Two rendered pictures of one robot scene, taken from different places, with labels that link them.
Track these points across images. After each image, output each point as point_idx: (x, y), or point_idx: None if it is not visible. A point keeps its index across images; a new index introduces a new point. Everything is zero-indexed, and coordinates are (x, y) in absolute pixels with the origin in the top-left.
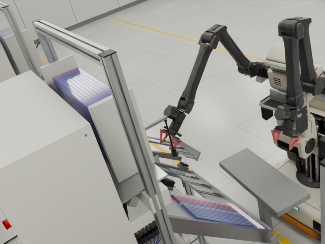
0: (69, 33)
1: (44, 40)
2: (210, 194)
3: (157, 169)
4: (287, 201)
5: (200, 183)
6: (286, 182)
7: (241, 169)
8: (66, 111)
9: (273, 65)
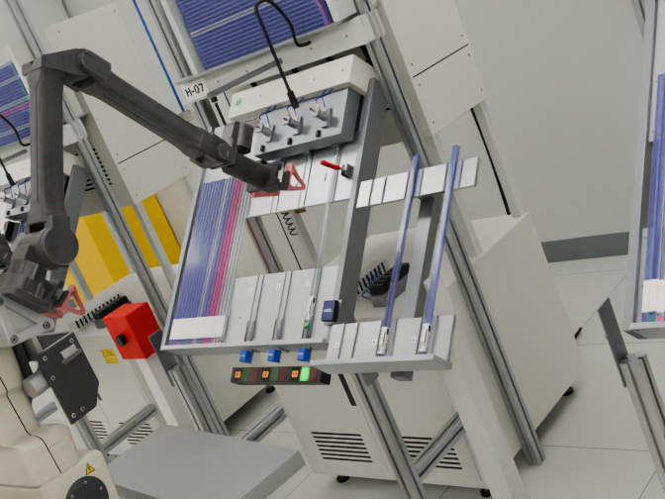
0: None
1: None
2: (252, 304)
3: (188, 76)
4: (140, 446)
5: (289, 325)
6: (131, 475)
7: (233, 459)
8: None
9: None
